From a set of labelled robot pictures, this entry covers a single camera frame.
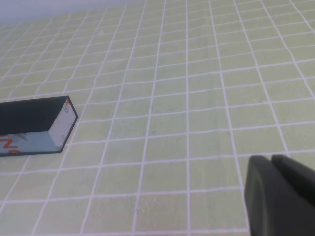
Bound black printed glasses case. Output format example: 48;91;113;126
0;96;79;157

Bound green checked tablecloth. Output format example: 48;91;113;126
0;0;315;236

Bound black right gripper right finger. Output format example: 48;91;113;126
271;154;315;220

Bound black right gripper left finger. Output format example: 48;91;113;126
244;155;315;236

